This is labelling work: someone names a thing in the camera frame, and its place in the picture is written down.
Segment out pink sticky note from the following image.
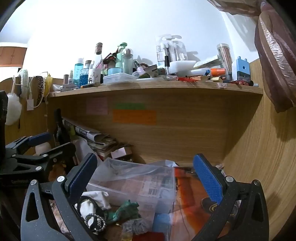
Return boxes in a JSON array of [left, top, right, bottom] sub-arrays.
[[86, 97, 109, 115]]

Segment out green sticky note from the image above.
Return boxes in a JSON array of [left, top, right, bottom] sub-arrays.
[[113, 103, 146, 110]]

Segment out faceted bottle blue liquid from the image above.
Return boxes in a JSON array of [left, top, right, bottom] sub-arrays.
[[80, 60, 92, 86]]

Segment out wooden shelf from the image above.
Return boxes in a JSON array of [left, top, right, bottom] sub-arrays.
[[47, 79, 264, 99]]

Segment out black beaded hair tie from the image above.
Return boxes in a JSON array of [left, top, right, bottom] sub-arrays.
[[84, 214, 107, 232]]

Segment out white fluffy earmuffs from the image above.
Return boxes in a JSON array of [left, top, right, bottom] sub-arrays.
[[5, 69, 29, 126]]

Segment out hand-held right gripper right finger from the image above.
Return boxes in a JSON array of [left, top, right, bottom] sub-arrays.
[[193, 153, 270, 241]]

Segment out red felt pouch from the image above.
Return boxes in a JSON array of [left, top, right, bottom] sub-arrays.
[[132, 233, 169, 241]]

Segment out white soap dish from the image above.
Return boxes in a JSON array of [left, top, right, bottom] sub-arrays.
[[169, 60, 197, 76]]

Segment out clear plastic storage box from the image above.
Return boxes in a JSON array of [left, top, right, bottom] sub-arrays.
[[87, 159, 176, 232]]

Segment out stack of small books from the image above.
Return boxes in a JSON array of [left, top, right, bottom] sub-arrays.
[[88, 136, 121, 160]]

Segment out dark patterned headband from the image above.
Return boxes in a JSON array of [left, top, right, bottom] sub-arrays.
[[35, 75, 45, 107]]

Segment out rolled newspaper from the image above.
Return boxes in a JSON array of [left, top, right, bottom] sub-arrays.
[[62, 117, 109, 143]]

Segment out light blue mouthwash bottle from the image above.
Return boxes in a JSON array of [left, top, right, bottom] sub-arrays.
[[74, 58, 84, 87]]

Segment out toothbrush blister pack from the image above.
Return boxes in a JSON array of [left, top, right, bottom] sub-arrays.
[[156, 35, 173, 66], [172, 35, 188, 62]]

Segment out clear tube of sticks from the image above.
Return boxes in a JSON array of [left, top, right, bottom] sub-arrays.
[[217, 43, 232, 75]]

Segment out grey scrunchie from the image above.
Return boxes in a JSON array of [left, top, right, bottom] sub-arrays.
[[121, 219, 151, 234]]

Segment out white plastic bag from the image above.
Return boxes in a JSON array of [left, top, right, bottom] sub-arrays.
[[74, 138, 97, 163]]

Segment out clear plastic bag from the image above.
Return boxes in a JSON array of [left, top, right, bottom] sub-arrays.
[[92, 158, 178, 186]]

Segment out clear lidded plastic case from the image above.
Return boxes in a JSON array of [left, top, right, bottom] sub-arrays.
[[103, 72, 137, 85]]

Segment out white drawstring pouch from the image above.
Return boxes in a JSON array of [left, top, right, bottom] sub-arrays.
[[80, 191, 111, 229]]

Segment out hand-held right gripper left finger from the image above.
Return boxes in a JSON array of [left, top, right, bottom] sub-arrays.
[[20, 152, 102, 241]]

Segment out clear bottle illustrated label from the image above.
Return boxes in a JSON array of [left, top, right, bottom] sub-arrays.
[[88, 42, 104, 84]]

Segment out small white card box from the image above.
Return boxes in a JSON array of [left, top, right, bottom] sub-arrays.
[[110, 146, 133, 160]]

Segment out mint green pump bottle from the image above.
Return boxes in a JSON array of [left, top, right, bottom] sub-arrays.
[[115, 42, 128, 69]]

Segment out orange sticky note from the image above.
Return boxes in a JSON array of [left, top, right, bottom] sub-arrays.
[[112, 110, 157, 126]]

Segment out blue plastic box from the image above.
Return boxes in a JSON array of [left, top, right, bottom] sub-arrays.
[[232, 56, 251, 82]]

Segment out blue sponge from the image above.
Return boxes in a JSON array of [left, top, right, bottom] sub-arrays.
[[153, 213, 173, 239]]

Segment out black elastic hair band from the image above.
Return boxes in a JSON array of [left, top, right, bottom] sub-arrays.
[[74, 196, 104, 223]]

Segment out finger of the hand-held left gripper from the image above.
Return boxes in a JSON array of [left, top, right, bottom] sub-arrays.
[[5, 132, 53, 153], [10, 142, 76, 172]]

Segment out white toy airplane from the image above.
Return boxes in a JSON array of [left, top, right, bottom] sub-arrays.
[[59, 82, 80, 90]]

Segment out green scrunchie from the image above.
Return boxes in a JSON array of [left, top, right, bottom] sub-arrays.
[[107, 200, 141, 224]]

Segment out mauve curtain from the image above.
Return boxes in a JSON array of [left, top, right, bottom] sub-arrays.
[[207, 0, 296, 113]]

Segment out glass jar silver lid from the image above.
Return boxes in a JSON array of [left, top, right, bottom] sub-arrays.
[[121, 48, 134, 75]]

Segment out wooden wall cabinet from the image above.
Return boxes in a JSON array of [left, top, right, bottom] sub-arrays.
[[0, 46, 27, 65]]

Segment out white cable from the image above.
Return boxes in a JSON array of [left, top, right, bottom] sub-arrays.
[[26, 76, 47, 111]]

